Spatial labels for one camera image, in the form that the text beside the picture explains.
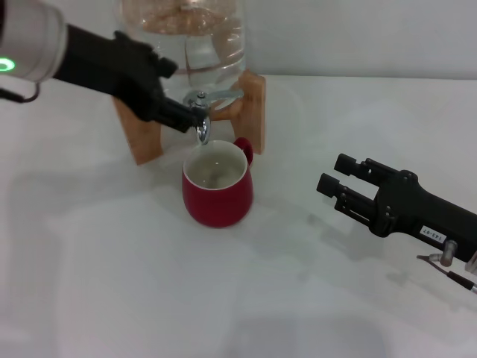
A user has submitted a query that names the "clear glass water dispenser jar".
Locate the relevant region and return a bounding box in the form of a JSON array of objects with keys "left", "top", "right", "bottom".
[{"left": 111, "top": 0, "right": 249, "bottom": 113}]

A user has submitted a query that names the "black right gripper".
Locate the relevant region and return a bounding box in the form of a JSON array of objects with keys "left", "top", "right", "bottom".
[{"left": 316, "top": 152, "right": 477, "bottom": 264}]

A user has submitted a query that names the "red cup with white inside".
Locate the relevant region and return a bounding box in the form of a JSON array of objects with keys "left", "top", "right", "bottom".
[{"left": 181, "top": 136, "right": 255, "bottom": 228}]

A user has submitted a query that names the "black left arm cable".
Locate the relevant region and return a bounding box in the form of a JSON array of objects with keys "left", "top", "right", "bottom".
[{"left": 0, "top": 81, "right": 41, "bottom": 104}]

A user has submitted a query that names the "chrome faucet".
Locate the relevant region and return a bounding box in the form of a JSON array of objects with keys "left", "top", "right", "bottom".
[{"left": 182, "top": 89, "right": 245, "bottom": 145}]

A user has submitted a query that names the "wooden dispenser stand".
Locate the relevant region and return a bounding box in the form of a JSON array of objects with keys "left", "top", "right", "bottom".
[{"left": 113, "top": 70, "right": 268, "bottom": 166}]

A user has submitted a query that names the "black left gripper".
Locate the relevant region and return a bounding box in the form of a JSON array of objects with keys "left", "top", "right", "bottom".
[{"left": 54, "top": 24, "right": 199, "bottom": 134}]

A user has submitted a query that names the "right arm cable with plug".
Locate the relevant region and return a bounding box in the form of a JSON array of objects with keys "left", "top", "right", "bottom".
[{"left": 416, "top": 240, "right": 477, "bottom": 299}]

